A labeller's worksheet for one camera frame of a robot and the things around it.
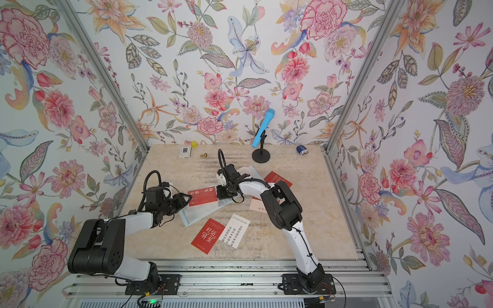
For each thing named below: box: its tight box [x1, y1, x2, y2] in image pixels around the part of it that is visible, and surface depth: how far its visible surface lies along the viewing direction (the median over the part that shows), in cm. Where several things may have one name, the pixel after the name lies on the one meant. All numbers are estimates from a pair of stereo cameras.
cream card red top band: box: [249, 195, 268, 214], surface depth 98 cm
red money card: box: [263, 170, 293, 189], surface depth 109 cm
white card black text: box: [218, 213, 251, 249], surface depth 90 cm
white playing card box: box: [179, 145, 192, 159], surface depth 120 cm
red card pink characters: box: [190, 218, 226, 255], surface depth 88 cm
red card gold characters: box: [187, 186, 218, 207], surface depth 100 cm
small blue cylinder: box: [296, 145, 309, 156], surface depth 120 cm
